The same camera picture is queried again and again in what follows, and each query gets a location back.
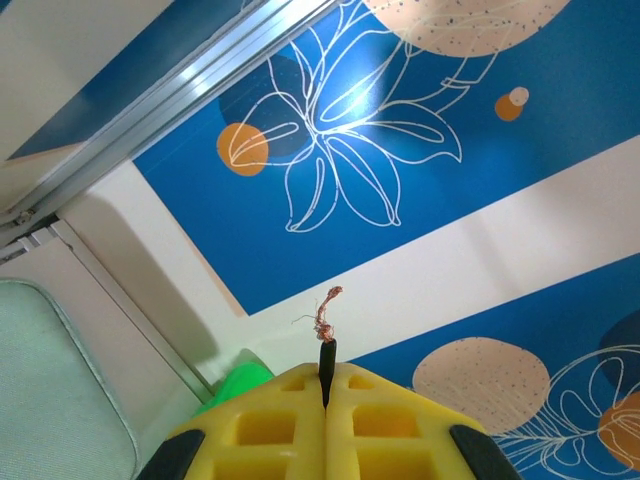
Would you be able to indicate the aluminium side rail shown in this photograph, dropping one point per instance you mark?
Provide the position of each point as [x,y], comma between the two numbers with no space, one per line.
[30,242]

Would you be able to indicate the light green lidded box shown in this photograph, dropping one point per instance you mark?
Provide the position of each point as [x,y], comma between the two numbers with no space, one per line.
[55,380]

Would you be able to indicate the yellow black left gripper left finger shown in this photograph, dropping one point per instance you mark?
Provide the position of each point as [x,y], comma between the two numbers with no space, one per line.
[260,430]

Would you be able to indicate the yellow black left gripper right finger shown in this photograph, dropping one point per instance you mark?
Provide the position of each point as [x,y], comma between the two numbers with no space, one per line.
[395,430]

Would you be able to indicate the green plastic basket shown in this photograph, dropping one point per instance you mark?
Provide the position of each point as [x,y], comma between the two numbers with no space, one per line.
[240,385]

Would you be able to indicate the aluminium frame post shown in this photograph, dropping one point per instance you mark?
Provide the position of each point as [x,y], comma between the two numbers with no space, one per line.
[190,85]

